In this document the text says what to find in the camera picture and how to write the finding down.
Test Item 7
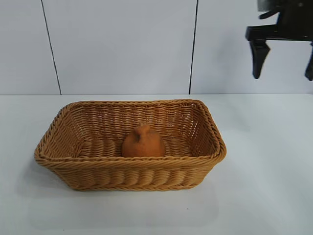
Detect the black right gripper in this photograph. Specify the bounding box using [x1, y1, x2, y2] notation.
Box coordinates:
[246, 11, 313, 81]

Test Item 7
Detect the orange knobbed citrus fruit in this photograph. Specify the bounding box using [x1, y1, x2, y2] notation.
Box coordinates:
[121, 122, 167, 158]

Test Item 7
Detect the woven tan wicker basket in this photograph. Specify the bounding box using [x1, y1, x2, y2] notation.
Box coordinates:
[34, 99, 227, 191]

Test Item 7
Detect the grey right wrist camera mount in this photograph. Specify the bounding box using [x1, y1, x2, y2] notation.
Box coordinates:
[258, 0, 313, 12]

